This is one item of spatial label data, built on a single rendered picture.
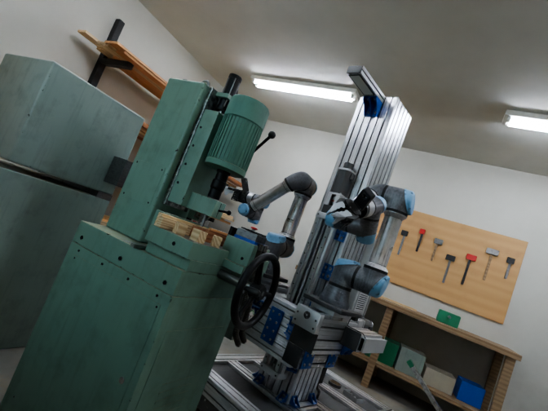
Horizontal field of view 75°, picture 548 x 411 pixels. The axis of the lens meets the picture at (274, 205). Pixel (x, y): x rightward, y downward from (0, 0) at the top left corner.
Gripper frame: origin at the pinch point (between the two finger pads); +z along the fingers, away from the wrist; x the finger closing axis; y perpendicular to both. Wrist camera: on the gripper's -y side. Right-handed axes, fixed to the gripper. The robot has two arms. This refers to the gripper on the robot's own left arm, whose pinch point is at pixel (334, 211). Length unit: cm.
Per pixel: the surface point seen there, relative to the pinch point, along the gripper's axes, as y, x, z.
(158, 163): 44, 60, 23
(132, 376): 65, -12, 53
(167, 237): 39, 22, 37
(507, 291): 81, -93, -324
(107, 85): 163, 259, -50
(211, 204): 37, 32, 14
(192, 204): 44, 38, 17
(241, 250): 36.9, 9.5, 11.4
